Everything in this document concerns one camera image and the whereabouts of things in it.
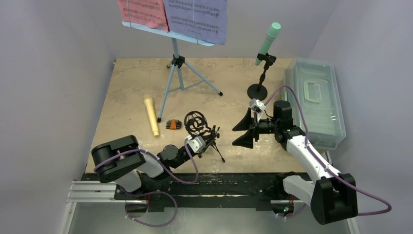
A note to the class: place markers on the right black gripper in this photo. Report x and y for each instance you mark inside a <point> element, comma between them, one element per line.
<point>255,130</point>

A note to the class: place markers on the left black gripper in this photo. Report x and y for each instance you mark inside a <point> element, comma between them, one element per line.
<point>199,153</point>

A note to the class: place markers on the black tripod mic stand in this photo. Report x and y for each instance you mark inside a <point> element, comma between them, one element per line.
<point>196,125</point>

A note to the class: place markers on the black round-base mic stand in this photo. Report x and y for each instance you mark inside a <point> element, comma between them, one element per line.
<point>258,91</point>

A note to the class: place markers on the beige microphone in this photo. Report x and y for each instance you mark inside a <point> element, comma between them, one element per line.
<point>148,101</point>

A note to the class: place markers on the green microphone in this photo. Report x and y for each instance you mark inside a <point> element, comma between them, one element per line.
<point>271,34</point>

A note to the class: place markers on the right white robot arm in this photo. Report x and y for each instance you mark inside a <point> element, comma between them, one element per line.
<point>329,194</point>

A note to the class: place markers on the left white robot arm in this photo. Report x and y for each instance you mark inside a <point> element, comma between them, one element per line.
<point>120,160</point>

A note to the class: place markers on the orange hex key set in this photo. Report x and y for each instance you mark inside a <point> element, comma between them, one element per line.
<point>173,124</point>

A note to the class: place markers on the blue music stand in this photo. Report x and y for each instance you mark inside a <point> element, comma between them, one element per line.
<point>177,62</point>

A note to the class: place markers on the clear plastic storage box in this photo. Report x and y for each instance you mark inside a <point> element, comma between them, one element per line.
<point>312,90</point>

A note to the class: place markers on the purple sheet music page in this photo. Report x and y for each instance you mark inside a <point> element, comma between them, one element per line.
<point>199,19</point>

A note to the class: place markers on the red sheet music page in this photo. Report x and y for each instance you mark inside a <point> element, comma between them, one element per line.
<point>150,13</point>

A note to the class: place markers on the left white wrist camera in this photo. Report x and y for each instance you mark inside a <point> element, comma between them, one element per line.
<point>197,140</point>

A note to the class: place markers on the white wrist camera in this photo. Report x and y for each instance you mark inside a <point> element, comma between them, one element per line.
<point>197,140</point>
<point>257,106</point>

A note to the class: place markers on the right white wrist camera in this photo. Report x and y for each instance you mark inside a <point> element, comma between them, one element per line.
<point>257,106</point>

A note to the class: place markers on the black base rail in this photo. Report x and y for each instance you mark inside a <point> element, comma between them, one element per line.
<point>212,190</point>

